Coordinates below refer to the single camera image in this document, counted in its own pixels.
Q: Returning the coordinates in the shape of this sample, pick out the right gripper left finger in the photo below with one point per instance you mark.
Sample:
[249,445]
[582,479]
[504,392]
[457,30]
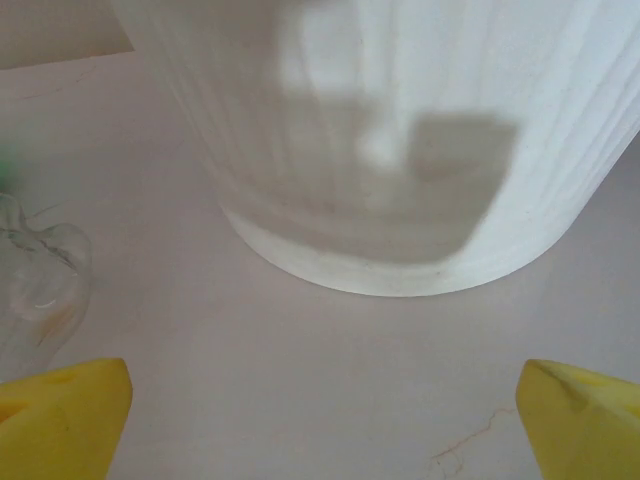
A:
[55,425]

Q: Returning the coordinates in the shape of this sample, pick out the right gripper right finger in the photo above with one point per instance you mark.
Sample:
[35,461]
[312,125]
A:
[590,430]

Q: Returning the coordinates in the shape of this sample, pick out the white ribbed plastic bin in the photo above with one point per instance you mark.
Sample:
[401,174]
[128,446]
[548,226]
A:
[400,75]

